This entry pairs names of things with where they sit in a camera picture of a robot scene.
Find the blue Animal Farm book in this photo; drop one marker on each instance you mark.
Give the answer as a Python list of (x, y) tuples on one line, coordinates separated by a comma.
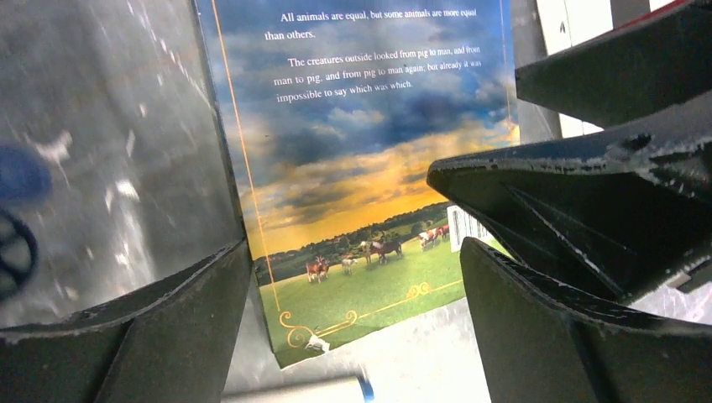
[(334, 112)]

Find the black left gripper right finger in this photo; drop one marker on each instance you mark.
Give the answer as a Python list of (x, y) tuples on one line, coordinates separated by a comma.
[(542, 340)]

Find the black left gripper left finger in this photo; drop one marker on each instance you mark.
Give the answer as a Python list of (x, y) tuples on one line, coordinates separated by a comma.
[(170, 341)]

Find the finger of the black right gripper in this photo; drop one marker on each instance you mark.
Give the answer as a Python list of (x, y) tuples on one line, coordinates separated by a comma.
[(656, 65), (615, 213)]

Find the navy blue student backpack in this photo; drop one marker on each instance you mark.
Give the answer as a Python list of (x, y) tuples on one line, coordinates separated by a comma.
[(25, 178)]

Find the blue and white marker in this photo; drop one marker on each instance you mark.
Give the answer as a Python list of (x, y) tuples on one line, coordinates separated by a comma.
[(350, 388)]

